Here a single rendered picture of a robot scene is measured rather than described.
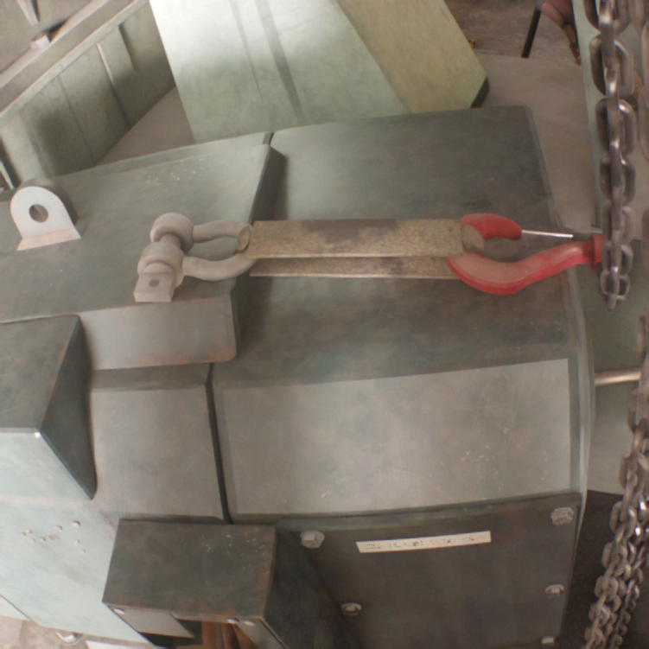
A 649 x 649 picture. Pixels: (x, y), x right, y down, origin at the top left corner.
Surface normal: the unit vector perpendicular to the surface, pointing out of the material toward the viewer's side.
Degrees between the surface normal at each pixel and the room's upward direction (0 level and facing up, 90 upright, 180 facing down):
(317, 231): 8
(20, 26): 90
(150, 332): 48
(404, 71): 72
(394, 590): 90
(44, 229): 90
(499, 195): 0
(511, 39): 0
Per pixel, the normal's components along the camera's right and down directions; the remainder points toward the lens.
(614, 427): -0.43, 0.70
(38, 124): 0.87, 0.15
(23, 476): -0.11, 0.71
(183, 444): -0.24, 0.00
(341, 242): -0.11, -0.71
